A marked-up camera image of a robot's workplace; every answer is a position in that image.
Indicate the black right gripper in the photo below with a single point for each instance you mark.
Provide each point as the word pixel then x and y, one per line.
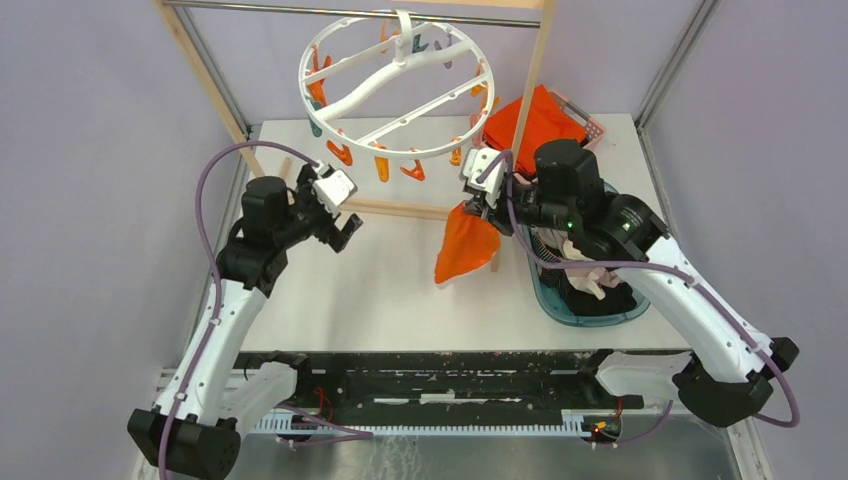
pixel 481 205

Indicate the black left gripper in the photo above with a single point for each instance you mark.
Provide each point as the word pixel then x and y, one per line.
pixel 336 238

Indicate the orange underwear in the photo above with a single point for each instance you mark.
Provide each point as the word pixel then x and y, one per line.
pixel 469 244

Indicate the white round clip hanger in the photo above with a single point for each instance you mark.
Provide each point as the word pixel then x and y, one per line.
pixel 357 93

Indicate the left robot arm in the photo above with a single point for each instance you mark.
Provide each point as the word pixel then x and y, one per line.
pixel 196 426

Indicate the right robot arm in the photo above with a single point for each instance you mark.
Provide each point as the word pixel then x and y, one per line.
pixel 731 368

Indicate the yellow clothespin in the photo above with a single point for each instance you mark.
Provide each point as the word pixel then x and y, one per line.
pixel 381 163
pixel 456 152

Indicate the orange clothespin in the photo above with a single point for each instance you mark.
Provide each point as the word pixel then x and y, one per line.
pixel 341 151
pixel 413 169

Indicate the orange clothespin at left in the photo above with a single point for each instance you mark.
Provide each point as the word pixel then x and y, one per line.
pixel 341 151

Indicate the pink laundry basket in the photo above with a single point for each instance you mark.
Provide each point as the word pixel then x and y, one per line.
pixel 583 129

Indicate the pink garment in basin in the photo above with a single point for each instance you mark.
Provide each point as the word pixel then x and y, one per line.
pixel 590 280

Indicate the teal clothespin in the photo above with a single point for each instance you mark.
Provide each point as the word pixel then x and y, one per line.
pixel 418 45

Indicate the dark clothes in basin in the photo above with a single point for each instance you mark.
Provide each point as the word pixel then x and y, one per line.
pixel 547 245

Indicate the teal plastic basin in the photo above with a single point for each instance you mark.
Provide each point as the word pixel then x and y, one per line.
pixel 568 306

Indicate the metal hanging rod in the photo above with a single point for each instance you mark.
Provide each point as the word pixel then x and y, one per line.
pixel 361 14

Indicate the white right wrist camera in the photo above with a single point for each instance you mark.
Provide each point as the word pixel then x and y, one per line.
pixel 483 171

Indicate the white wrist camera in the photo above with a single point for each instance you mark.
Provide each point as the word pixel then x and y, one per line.
pixel 483 171
pixel 332 187

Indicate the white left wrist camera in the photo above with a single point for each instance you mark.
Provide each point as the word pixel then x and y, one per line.
pixel 332 187

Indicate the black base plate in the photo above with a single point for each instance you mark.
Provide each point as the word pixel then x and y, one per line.
pixel 463 389

